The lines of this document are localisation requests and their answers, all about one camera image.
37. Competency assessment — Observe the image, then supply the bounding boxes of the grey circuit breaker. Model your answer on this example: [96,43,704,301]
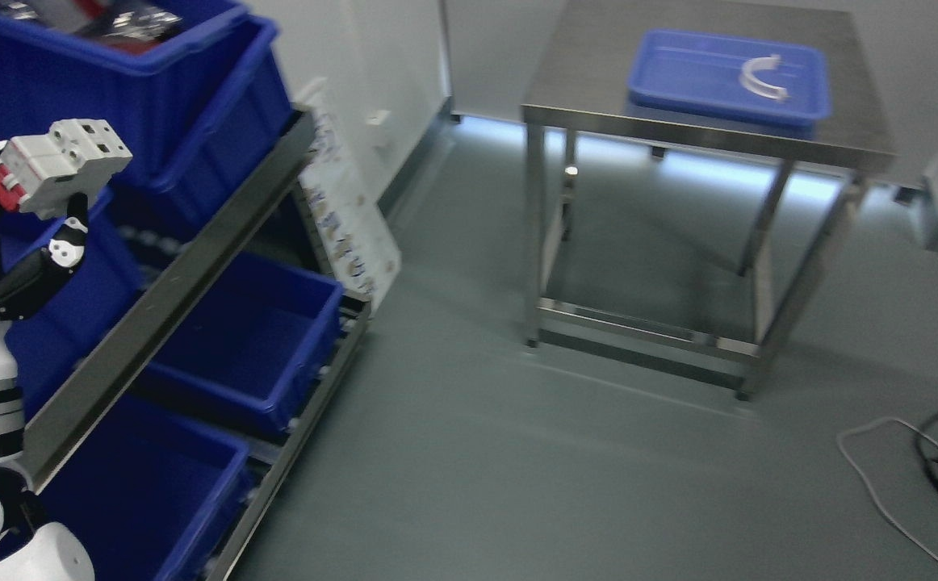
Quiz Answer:
[0,119,132,219]

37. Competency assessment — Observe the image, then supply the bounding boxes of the steel shelf rack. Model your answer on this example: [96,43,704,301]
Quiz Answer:
[25,107,371,580]

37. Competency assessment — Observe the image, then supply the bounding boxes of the blue bin upper left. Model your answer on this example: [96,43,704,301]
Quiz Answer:
[0,188,141,419]

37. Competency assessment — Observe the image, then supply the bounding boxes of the blue bin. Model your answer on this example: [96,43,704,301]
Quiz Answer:
[0,0,294,231]
[134,253,345,437]
[0,396,253,580]
[0,188,141,419]

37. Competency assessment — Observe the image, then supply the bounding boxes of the blue bin upper middle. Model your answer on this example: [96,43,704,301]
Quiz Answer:
[0,0,294,231]

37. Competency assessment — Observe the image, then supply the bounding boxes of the blue bin lower middle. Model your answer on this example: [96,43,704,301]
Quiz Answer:
[134,253,345,437]

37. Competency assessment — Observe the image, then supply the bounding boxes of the blue bin lower left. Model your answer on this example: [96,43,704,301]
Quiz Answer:
[0,396,253,580]

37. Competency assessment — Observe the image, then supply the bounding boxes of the white labelled side panel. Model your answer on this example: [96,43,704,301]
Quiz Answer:
[296,77,402,311]

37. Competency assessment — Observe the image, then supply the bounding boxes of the stainless steel table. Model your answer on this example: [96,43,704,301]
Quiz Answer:
[518,1,896,401]

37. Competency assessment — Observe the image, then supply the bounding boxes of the blue plastic tray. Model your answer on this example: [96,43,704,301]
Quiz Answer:
[626,28,833,129]

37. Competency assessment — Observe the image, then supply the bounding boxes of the white wall box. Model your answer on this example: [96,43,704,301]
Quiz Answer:
[366,109,394,150]

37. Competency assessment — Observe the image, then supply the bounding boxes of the white curved plastic bracket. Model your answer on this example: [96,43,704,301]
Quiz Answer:
[740,55,791,102]

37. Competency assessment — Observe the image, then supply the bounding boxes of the white cable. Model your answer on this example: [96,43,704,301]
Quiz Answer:
[836,416,938,581]

